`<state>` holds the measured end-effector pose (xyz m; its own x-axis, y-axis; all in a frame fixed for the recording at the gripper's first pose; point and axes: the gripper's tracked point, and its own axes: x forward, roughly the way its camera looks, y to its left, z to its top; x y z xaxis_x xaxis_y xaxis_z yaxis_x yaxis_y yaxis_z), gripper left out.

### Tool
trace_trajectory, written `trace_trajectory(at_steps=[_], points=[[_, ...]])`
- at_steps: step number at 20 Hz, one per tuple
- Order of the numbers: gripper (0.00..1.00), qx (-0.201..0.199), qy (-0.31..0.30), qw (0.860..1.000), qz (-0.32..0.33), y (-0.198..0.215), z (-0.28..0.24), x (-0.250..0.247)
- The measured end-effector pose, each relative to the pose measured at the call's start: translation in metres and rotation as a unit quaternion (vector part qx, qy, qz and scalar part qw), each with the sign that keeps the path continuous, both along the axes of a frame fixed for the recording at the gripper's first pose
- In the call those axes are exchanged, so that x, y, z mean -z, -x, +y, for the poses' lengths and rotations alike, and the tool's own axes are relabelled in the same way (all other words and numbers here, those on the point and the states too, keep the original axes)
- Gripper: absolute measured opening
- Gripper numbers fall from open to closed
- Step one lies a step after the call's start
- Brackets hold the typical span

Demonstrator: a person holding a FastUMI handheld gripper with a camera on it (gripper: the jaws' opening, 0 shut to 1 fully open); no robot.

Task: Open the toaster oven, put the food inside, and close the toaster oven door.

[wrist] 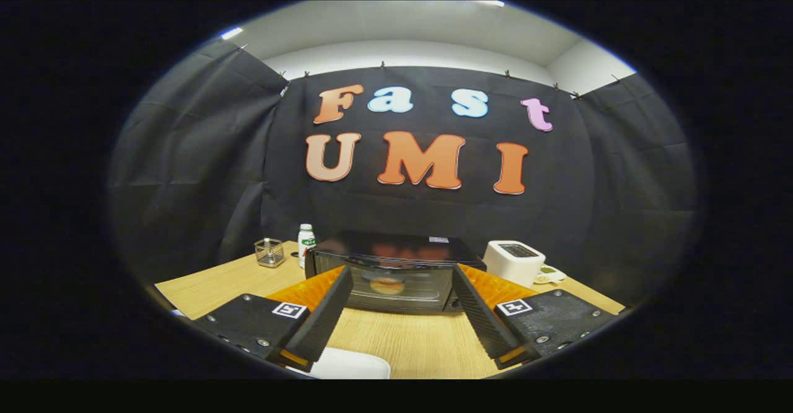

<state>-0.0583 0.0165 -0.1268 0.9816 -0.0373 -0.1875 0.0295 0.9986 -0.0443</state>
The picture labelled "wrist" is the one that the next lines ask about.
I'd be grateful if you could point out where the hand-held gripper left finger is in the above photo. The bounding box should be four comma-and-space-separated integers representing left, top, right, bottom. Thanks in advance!
192, 264, 354, 373

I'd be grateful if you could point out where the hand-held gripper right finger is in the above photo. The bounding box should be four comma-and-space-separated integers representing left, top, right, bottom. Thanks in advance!
451, 263, 626, 369

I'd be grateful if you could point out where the glazed brown doughnut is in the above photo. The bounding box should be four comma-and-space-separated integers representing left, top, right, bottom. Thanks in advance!
369, 276, 406, 295

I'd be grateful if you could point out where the black toaster oven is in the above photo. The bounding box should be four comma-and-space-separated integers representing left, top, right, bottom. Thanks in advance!
305, 232, 487, 313

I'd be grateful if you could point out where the white toaster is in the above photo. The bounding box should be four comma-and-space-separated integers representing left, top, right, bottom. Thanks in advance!
483, 240, 546, 289

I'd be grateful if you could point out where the white plate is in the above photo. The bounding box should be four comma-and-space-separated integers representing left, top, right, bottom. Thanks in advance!
308, 347, 392, 380

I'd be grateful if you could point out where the white bottle green label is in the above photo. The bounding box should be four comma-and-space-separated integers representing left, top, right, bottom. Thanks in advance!
298, 224, 316, 269

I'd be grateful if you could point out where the small wire basket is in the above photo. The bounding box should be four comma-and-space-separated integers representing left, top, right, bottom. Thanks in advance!
255, 238, 286, 269

